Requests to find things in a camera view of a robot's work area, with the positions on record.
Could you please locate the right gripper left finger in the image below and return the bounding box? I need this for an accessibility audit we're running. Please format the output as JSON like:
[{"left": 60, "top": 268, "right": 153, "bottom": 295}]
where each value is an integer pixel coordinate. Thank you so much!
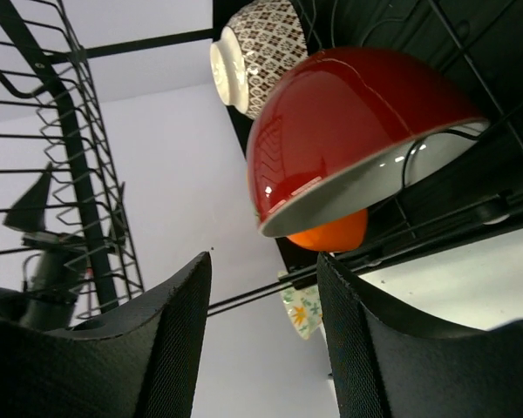
[{"left": 0, "top": 252, "right": 212, "bottom": 417}]

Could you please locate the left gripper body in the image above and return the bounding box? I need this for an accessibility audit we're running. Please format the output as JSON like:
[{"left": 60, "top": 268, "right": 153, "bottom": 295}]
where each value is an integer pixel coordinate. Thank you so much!
[{"left": 1, "top": 162, "right": 113, "bottom": 305}]

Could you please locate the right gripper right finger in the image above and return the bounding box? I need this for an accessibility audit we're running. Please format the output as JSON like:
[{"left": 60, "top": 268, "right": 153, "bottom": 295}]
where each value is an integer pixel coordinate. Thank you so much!
[{"left": 316, "top": 253, "right": 523, "bottom": 417}]

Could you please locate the white floral bowl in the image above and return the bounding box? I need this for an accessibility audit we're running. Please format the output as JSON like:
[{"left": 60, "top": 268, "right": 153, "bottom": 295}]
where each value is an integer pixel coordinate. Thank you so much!
[{"left": 280, "top": 285, "right": 323, "bottom": 340}]

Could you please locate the red bowl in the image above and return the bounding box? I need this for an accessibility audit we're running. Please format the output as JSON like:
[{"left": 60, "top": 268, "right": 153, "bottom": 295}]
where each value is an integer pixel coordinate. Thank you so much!
[{"left": 247, "top": 47, "right": 490, "bottom": 217}]

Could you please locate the orange bowl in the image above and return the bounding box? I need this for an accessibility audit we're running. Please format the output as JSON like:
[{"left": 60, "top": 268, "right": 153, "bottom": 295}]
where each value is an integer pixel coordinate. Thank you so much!
[{"left": 245, "top": 165, "right": 370, "bottom": 253}]

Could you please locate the brown patterned bowl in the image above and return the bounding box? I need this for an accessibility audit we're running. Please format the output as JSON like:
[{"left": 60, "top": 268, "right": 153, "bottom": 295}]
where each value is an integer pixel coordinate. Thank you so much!
[{"left": 209, "top": 0, "right": 308, "bottom": 120}]

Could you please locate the black wire dish rack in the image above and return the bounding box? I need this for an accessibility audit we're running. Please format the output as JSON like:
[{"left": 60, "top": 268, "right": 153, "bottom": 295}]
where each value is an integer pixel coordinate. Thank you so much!
[{"left": 0, "top": 1, "right": 316, "bottom": 330}]

